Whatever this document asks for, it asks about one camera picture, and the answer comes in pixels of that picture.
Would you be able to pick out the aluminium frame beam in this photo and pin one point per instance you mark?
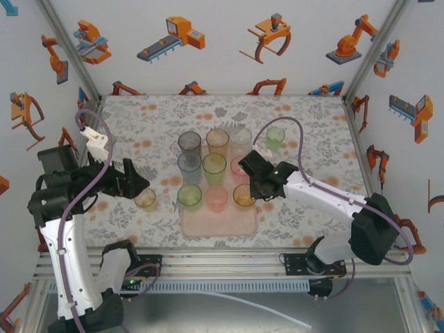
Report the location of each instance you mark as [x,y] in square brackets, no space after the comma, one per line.
[222,267]

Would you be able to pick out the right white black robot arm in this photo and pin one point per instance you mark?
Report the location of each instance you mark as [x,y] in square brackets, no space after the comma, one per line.
[322,194]

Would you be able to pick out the amber transparent plastic cup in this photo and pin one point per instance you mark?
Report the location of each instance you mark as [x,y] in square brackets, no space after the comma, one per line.
[146,203]
[243,198]

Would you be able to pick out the aluminium frame post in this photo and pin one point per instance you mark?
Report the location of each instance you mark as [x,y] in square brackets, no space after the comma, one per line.
[374,52]
[71,52]

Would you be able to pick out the aluminium lower frame bar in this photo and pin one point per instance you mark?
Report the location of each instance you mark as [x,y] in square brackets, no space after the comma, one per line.
[411,305]
[34,305]

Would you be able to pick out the pink rectangular tray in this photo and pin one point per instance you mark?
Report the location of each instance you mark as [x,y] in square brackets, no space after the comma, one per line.
[218,225]

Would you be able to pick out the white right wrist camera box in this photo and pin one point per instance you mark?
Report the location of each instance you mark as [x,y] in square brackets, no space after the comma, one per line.
[263,152]

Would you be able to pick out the salmon plastic cup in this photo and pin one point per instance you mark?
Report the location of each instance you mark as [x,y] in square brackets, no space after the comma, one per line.
[216,199]

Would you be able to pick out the grey metal panel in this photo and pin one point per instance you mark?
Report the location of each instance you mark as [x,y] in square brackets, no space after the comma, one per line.
[208,315]

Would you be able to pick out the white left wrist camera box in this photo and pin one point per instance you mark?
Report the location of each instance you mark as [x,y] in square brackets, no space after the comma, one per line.
[95,142]

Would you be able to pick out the green transparent plastic cup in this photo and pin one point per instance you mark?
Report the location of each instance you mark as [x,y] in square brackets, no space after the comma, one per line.
[214,170]
[189,197]
[275,137]

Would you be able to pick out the blue transparent plastic cup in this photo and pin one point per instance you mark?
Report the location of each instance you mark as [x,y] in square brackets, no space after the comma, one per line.
[189,168]

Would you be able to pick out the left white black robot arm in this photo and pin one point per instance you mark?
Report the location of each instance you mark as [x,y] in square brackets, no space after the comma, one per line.
[66,263]

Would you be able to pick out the pink transparent plastic cup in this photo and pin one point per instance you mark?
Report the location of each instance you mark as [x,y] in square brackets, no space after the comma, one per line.
[236,170]

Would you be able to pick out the grey transparent plastic cup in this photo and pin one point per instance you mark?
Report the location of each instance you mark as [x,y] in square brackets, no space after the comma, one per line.
[189,142]

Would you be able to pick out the small black controller board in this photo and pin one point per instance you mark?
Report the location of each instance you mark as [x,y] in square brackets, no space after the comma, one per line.
[322,286]
[132,282]

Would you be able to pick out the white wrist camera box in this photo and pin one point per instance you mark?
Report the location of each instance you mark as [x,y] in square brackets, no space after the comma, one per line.
[263,152]
[95,142]

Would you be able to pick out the pale orange plastic cup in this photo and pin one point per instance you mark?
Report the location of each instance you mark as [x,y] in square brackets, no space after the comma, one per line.
[218,138]

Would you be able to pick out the floral patterned tablecloth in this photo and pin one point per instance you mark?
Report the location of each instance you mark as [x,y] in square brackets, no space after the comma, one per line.
[326,114]

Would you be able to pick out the clear plastic cup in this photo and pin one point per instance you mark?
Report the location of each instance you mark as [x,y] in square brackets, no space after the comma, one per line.
[241,137]

